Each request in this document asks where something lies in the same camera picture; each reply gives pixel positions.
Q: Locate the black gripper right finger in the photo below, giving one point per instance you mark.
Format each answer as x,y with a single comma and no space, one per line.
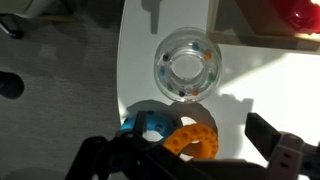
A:
290,156

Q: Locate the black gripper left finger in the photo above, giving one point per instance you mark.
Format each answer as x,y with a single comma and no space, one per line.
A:
113,156

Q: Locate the wooden tray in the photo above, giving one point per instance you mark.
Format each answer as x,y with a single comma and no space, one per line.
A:
253,36

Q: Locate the black round object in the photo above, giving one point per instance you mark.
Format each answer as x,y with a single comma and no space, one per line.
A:
10,85

